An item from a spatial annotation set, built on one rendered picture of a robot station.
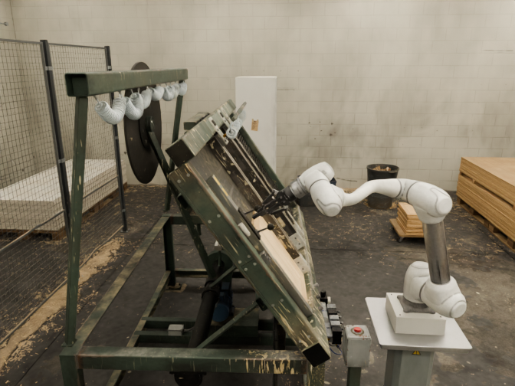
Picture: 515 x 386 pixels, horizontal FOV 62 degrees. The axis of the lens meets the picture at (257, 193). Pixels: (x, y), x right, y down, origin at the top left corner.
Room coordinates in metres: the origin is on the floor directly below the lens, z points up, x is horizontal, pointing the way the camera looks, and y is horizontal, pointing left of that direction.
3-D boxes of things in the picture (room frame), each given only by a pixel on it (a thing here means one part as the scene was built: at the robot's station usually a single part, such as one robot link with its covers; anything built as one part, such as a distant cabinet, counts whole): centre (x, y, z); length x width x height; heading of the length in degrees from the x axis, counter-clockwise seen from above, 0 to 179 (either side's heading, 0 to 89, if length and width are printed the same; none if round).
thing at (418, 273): (2.23, -0.95, 1.02); 0.18 x 0.16 x 0.22; 20
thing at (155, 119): (2.86, 0.73, 1.85); 0.80 x 0.06 x 0.80; 178
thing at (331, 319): (2.31, -0.45, 0.69); 0.50 x 0.14 x 0.24; 178
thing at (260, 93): (6.62, 0.00, 1.03); 0.61 x 0.58 x 2.05; 175
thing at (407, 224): (5.35, -2.10, 0.20); 0.61 x 0.53 x 0.40; 175
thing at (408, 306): (2.26, -0.94, 0.88); 0.22 x 0.18 x 0.06; 176
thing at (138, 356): (2.94, 0.30, 0.41); 2.20 x 1.38 x 0.83; 178
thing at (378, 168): (6.66, -2.01, 0.33); 0.52 x 0.51 x 0.65; 175
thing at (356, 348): (1.87, -0.51, 0.84); 0.12 x 0.12 x 0.18; 88
